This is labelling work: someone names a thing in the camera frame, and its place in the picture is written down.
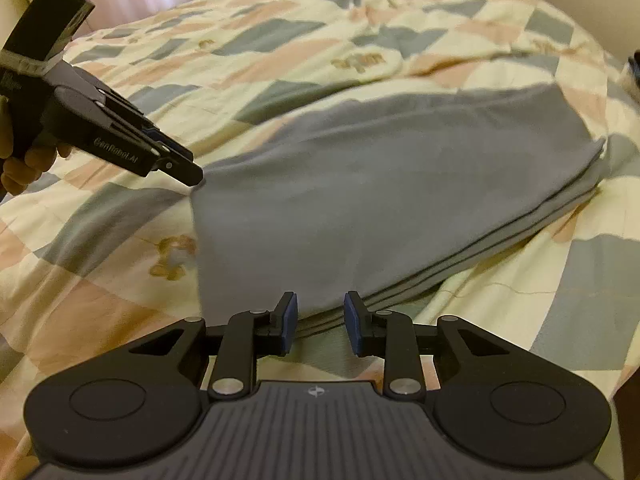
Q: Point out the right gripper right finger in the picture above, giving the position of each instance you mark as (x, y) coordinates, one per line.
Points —
(493, 399)

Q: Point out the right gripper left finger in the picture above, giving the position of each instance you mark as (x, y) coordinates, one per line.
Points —
(135, 402)

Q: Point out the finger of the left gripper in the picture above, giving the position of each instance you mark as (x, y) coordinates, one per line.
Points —
(135, 122)
(181, 169)

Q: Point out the grey lavender garment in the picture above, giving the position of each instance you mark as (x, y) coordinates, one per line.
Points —
(387, 198)

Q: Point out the person's left hand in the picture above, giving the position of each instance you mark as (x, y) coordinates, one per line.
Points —
(17, 174)

